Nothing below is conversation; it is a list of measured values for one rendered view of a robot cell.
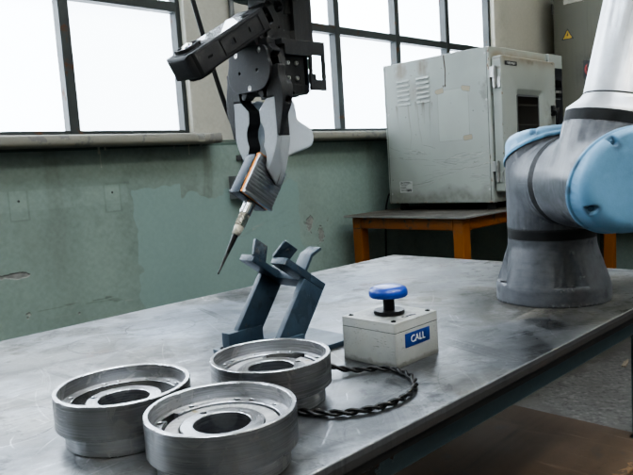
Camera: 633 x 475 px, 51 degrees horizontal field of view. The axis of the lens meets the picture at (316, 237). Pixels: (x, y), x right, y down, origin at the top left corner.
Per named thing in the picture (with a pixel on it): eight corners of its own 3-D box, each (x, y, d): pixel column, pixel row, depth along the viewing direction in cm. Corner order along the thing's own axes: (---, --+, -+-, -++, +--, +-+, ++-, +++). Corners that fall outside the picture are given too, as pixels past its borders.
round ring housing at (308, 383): (284, 431, 51) (281, 379, 50) (187, 409, 57) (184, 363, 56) (355, 388, 59) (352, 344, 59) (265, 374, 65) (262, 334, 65)
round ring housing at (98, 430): (57, 475, 46) (51, 417, 45) (56, 424, 56) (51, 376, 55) (206, 442, 50) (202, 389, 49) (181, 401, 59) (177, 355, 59)
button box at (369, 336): (397, 369, 64) (395, 319, 64) (344, 358, 69) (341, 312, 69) (446, 350, 70) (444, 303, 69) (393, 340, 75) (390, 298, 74)
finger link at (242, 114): (292, 183, 76) (292, 101, 75) (251, 186, 72) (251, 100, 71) (274, 180, 79) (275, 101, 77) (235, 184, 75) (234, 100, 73)
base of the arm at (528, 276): (528, 283, 103) (527, 219, 102) (629, 291, 92) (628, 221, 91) (476, 301, 92) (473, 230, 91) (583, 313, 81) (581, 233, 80)
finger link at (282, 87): (300, 132, 68) (287, 47, 68) (288, 132, 67) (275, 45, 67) (270, 140, 72) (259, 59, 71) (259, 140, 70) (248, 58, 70)
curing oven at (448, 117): (510, 210, 260) (504, 41, 253) (389, 210, 303) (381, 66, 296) (578, 198, 303) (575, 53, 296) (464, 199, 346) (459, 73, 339)
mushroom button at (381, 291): (393, 338, 66) (390, 289, 65) (363, 333, 69) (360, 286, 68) (417, 330, 69) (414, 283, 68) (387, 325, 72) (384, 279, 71)
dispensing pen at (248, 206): (195, 263, 68) (258, 126, 73) (224, 281, 70) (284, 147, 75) (207, 265, 66) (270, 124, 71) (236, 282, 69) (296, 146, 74)
